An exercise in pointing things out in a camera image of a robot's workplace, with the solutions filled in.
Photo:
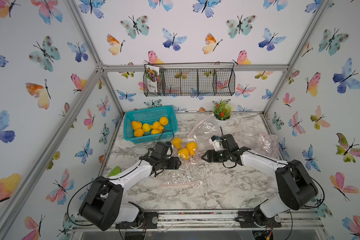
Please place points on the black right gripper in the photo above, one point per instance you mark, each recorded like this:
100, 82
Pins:
208, 158

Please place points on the yellow-green pear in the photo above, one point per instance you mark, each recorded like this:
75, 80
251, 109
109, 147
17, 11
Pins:
147, 127

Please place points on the seed packet in basket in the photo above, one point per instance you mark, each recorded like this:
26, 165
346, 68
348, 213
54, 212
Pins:
152, 74

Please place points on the black wire wall basket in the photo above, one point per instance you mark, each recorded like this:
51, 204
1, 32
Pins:
196, 80

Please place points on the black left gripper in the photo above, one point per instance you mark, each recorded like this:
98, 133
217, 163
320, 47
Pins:
174, 163

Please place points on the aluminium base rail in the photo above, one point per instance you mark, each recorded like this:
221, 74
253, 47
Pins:
173, 220

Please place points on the yellow pear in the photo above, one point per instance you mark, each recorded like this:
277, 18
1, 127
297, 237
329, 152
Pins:
139, 132
157, 126

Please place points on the clear zip-top bag with pears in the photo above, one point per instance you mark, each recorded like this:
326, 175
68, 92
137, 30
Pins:
259, 141

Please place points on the orange pear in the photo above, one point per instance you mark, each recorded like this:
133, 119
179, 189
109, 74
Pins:
136, 125

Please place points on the yellow green toy tool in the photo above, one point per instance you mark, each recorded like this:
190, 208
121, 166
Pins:
115, 171

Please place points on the white pot artificial plant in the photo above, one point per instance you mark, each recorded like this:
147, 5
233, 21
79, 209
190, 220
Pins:
222, 110

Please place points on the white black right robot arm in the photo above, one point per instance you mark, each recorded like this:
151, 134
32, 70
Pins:
295, 186

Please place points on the teal plastic basket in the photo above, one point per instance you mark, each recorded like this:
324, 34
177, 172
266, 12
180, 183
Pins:
149, 116

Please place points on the clear bag of lemons front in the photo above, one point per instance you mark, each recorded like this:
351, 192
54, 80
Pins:
190, 148

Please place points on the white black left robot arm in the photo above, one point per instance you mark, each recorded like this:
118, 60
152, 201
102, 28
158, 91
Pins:
103, 205

